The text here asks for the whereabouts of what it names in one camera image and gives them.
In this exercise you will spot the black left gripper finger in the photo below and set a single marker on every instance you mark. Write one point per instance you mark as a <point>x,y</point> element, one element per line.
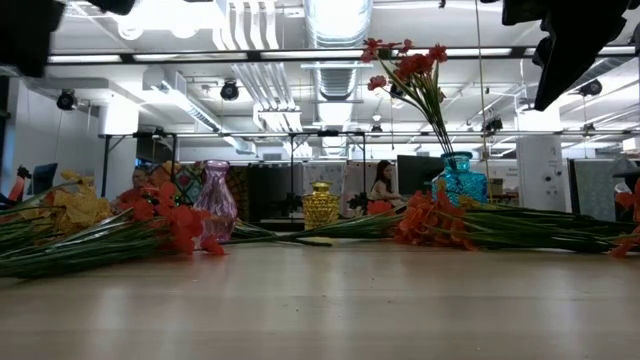
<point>115,6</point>

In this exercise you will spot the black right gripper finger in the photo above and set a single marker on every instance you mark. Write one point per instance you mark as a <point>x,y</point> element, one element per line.
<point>575,55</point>

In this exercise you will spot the black background robot arm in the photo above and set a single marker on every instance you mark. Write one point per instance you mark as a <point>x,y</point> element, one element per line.
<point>357,202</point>

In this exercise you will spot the blue glass vase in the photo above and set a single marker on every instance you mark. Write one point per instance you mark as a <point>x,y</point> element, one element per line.
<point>462,180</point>

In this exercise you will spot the pink glass vase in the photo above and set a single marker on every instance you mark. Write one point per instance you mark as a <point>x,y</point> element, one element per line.
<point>216,200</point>

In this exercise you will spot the yellow glass vase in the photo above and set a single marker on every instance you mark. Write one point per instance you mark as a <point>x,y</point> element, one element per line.
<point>321,210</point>

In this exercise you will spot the black round ceiling speaker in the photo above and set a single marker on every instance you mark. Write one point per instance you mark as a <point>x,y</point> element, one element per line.
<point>591,88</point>
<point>67,100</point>
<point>229,90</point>

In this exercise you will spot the white tall cabinet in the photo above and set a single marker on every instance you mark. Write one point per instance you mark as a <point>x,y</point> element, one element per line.
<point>540,170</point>

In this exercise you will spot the grey partition panel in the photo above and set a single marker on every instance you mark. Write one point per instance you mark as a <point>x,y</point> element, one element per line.
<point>595,190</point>

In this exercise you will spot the black overhead beam with lights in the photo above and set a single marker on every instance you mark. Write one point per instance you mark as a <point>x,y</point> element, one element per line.
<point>254,56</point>

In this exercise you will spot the black computer monitor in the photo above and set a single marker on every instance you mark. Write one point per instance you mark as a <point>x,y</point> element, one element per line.
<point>415,175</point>
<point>44,177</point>

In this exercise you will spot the person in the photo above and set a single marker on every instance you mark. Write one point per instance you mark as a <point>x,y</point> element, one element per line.
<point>140,177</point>
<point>384,175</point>

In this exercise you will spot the colourful patterned cloth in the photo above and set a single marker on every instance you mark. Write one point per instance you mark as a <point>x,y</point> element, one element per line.
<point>185,187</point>

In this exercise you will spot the white rectangular ceiling duct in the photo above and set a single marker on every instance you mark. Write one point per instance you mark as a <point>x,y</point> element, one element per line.
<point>190,107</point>

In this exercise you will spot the black background workstation frame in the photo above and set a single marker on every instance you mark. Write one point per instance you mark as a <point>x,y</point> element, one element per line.
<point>292,165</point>

